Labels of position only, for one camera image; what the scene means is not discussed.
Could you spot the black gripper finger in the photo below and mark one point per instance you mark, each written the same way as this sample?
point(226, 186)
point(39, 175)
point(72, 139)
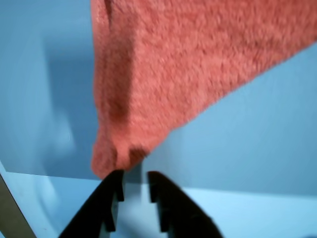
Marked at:
point(183, 213)
point(96, 213)

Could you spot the orange terry towel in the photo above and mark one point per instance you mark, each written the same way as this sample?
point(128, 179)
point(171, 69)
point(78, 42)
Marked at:
point(185, 62)

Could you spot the brown wooden board strip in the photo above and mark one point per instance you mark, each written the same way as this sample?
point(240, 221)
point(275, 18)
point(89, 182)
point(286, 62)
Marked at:
point(12, 213)

